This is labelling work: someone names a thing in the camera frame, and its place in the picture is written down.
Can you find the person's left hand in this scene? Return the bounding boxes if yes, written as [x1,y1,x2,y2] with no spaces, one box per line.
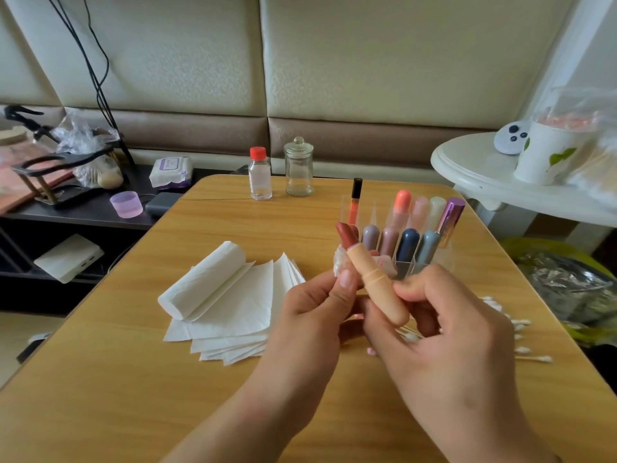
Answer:
[241,267,362,442]

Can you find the person's right hand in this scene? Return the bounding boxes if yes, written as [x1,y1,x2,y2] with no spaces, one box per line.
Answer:
[361,263,560,463]

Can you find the pile of cotton swabs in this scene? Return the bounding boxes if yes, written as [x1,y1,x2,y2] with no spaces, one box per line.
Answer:
[482,296,555,365]

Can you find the stack of white tissues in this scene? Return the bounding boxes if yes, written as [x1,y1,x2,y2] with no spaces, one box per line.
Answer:
[158,241,307,367]

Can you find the white tissue sheet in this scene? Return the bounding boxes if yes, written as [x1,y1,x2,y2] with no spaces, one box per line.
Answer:
[332,246,397,278]

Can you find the red lipstick beige tube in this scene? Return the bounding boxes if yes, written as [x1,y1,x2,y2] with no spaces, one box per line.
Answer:
[335,221,412,329]

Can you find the red lipstick grey-blue tube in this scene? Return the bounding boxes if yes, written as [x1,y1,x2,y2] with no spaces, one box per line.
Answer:
[415,230,442,271]

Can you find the red lipstick navy tube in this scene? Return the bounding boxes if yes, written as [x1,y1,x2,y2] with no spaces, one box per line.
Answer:
[395,227,422,278]

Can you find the red lipstick dusty pink tube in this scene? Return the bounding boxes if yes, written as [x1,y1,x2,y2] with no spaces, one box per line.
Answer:
[380,226,400,259]

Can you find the clear acrylic lipstick organizer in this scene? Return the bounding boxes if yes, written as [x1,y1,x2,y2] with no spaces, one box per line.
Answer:
[349,178,468,278]

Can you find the person's left forearm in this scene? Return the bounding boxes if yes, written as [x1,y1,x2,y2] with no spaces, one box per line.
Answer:
[164,410,300,463]

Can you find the yellow-green bin with bag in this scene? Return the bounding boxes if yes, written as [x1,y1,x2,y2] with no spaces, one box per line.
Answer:
[506,236,617,348]

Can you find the clear bottle red cap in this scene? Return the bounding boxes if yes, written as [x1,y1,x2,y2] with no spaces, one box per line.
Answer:
[247,146,274,201]

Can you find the glass jar with lid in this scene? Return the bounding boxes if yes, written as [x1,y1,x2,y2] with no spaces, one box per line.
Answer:
[283,136,316,197]

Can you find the white round side table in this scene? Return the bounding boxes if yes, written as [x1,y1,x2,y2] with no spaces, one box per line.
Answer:
[430,132,617,228]

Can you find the wet wipes pack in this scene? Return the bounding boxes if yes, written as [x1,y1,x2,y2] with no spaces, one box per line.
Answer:
[149,156,194,190]

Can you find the small purple plastic cup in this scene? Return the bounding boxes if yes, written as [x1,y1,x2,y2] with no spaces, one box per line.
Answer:
[109,190,145,220]

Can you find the white mug green leaf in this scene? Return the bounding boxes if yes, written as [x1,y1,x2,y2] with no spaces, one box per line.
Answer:
[513,113,591,186]

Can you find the white panda figure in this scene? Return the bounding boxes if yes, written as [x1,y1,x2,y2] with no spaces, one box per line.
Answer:
[494,119,532,156]

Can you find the white power bank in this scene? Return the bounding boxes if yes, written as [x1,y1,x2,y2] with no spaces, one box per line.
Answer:
[33,234,105,284]

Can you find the black low shelf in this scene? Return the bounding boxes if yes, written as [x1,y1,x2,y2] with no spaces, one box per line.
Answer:
[0,163,242,314]

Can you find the crumpled clear plastic bag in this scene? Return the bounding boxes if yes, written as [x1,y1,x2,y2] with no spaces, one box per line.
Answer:
[53,113,127,191]

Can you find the beige padded backrest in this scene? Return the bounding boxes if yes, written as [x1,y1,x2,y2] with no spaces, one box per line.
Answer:
[0,0,580,170]

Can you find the pink tray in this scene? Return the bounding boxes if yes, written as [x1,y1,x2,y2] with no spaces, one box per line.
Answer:
[0,144,73,216]

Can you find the jar with wooden lid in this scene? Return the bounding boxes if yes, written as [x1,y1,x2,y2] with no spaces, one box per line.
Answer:
[0,127,30,147]

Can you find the black clip tool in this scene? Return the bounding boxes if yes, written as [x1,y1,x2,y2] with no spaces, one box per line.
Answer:
[2,105,49,141]

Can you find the black cables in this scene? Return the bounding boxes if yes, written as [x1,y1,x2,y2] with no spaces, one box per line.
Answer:
[43,0,136,165]

